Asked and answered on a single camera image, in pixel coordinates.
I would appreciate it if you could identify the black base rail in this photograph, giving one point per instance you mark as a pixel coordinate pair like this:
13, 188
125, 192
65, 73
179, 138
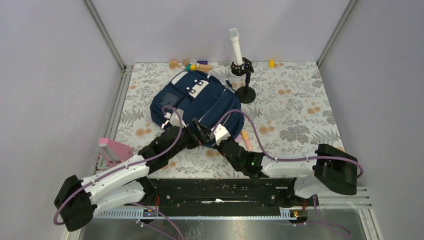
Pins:
221, 197

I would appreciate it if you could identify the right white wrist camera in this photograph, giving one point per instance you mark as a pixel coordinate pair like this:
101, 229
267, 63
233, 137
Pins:
220, 133

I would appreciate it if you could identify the purple toy block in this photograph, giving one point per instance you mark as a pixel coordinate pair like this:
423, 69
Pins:
202, 62

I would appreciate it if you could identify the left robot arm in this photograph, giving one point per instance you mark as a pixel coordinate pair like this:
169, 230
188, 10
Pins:
79, 200

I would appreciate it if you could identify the long tan wooden block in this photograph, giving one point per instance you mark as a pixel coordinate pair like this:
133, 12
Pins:
204, 67

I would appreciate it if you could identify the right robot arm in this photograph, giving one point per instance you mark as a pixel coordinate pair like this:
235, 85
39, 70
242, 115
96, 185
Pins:
326, 169

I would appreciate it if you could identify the pink box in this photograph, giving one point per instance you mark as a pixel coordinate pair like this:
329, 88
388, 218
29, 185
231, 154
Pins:
114, 152

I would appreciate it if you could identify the yellow toy block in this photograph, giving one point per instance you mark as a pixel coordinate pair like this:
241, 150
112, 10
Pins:
271, 63

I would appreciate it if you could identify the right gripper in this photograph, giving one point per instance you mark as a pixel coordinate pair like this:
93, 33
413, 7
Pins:
219, 147

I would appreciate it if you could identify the round wooden block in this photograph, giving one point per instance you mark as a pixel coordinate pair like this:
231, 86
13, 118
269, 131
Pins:
185, 62

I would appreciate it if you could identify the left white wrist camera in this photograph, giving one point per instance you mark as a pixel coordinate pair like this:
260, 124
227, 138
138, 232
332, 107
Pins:
174, 119

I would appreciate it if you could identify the white microphone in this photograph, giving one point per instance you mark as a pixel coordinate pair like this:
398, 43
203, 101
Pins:
234, 38

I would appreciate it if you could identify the black microphone stand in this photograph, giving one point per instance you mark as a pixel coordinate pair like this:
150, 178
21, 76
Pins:
246, 93

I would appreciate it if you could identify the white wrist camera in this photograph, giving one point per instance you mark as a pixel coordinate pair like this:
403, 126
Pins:
220, 133
174, 119

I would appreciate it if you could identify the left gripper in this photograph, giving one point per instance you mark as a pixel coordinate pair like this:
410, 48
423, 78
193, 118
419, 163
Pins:
202, 134

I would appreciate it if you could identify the navy blue student backpack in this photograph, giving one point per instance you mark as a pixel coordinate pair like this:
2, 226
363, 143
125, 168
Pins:
203, 97

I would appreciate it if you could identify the teal toy block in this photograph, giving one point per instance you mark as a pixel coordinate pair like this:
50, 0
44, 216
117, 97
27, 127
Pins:
188, 67

